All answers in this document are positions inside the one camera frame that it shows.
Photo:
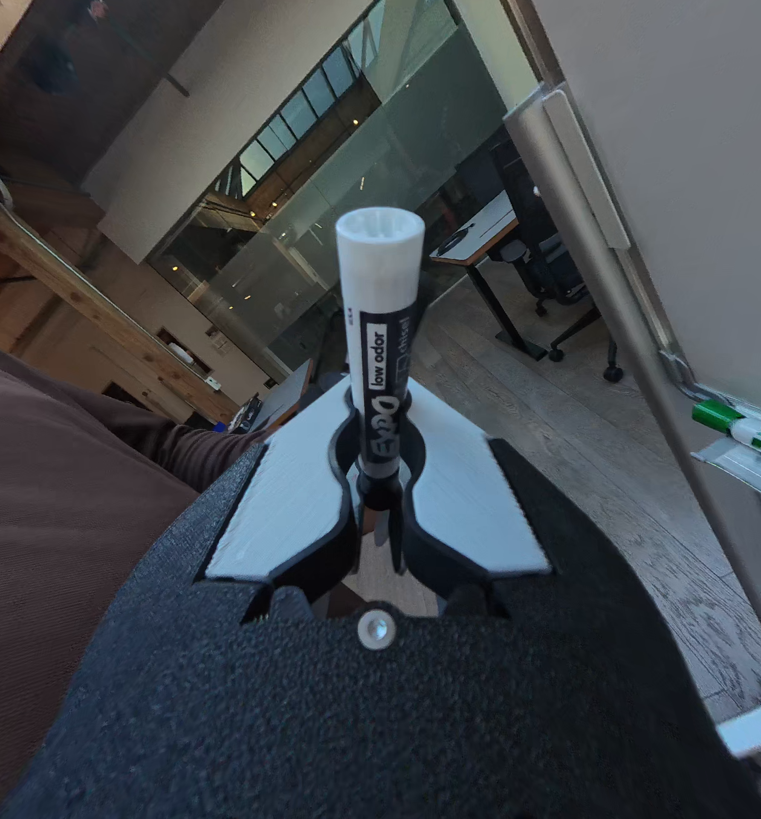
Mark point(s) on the black office chair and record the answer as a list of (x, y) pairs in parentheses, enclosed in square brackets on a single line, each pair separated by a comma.
[(546, 256)]

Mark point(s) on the black dry-erase marker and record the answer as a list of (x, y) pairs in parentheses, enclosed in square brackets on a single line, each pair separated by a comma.
[(380, 269)]

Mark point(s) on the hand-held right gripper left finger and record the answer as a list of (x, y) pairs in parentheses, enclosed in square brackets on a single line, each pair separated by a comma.
[(278, 512)]

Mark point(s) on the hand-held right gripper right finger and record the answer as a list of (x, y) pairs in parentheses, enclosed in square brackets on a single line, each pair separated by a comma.
[(476, 512)]

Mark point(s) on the white table with wooden edge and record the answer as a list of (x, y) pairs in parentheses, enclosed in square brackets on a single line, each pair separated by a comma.
[(476, 230)]

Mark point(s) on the wooden beam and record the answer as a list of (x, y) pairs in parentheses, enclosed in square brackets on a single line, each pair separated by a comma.
[(67, 288)]

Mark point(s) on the silver-framed rolling whiteboard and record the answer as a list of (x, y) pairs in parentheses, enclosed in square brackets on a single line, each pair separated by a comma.
[(674, 192)]

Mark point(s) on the glass skylight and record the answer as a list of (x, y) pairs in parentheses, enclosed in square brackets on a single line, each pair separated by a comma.
[(291, 121)]

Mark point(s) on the green dry-erase marker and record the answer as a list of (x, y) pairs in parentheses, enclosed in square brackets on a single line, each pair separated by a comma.
[(751, 432)]

